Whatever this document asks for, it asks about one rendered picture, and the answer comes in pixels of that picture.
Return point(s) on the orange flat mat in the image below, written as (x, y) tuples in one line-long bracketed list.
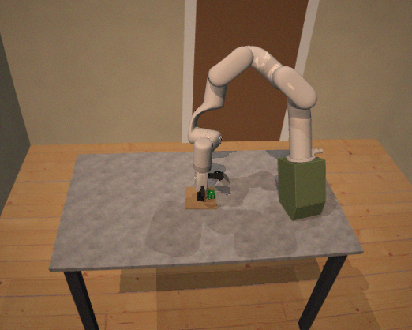
[(191, 201)]

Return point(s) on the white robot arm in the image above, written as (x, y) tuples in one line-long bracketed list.
[(301, 96)]

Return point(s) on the green die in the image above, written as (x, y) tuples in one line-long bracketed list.
[(211, 194)]

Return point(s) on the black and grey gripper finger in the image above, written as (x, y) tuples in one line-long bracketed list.
[(200, 196)]

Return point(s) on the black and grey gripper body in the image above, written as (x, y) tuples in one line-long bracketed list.
[(201, 179)]

